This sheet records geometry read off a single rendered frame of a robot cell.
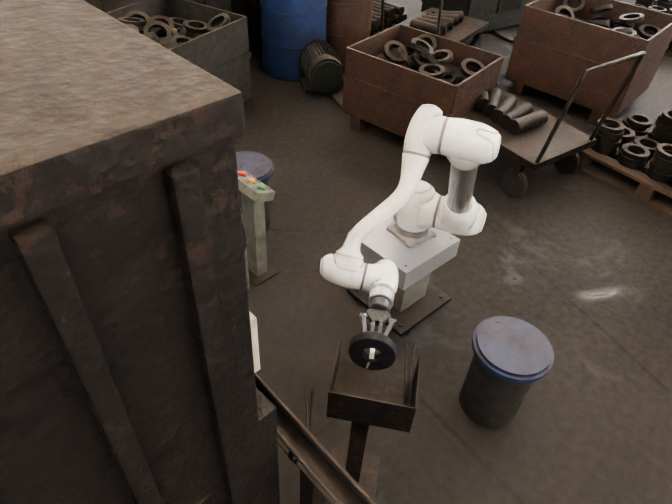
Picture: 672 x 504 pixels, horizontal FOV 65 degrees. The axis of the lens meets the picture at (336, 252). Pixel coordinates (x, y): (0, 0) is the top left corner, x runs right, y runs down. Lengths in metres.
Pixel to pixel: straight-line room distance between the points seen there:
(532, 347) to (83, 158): 1.91
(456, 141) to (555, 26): 3.21
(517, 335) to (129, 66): 1.84
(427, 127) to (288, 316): 1.30
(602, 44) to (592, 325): 2.53
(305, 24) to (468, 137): 3.16
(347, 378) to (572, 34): 3.80
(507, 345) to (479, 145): 0.82
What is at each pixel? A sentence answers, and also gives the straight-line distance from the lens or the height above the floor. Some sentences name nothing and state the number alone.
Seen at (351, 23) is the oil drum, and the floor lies 0.42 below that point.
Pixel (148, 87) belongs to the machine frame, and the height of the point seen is 1.76.
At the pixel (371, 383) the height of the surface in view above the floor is 0.60.
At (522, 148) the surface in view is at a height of 0.32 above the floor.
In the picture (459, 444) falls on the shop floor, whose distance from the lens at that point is 2.44.
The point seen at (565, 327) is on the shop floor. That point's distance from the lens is 3.04.
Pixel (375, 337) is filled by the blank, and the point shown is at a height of 0.78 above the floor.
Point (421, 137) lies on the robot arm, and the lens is 1.91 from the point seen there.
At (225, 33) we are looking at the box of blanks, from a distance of 4.08.
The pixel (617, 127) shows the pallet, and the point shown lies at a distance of 4.38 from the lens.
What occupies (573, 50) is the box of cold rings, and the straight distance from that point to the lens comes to 4.99.
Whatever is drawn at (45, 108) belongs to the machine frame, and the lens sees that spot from 0.76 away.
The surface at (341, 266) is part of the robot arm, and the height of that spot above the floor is 0.78.
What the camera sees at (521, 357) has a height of 0.43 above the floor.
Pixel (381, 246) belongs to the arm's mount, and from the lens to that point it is 2.49.
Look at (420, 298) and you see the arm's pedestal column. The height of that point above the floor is 0.02.
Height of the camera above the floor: 2.08
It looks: 42 degrees down
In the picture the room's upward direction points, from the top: 4 degrees clockwise
